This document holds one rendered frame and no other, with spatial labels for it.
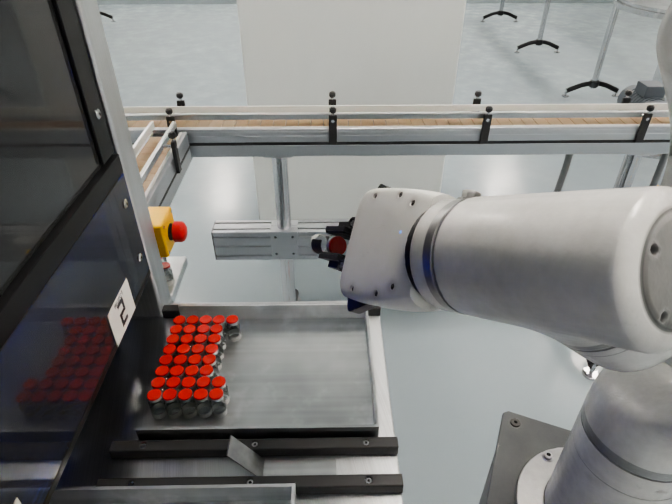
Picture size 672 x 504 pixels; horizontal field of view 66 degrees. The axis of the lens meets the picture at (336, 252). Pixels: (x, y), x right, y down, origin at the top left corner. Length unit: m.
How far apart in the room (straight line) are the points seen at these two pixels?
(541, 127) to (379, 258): 1.33
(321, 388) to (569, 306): 0.61
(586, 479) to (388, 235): 0.39
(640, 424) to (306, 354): 0.51
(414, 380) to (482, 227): 1.73
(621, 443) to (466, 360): 1.55
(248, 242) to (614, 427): 1.43
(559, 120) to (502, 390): 0.98
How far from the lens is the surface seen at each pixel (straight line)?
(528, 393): 2.09
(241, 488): 0.73
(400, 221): 0.41
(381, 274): 0.41
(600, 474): 0.67
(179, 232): 1.00
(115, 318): 0.80
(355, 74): 2.17
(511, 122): 1.72
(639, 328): 0.28
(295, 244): 1.82
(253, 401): 0.84
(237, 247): 1.85
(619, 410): 0.60
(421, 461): 1.83
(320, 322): 0.95
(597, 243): 0.27
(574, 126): 1.75
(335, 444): 0.76
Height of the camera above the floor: 1.54
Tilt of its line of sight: 36 degrees down
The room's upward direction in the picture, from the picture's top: straight up
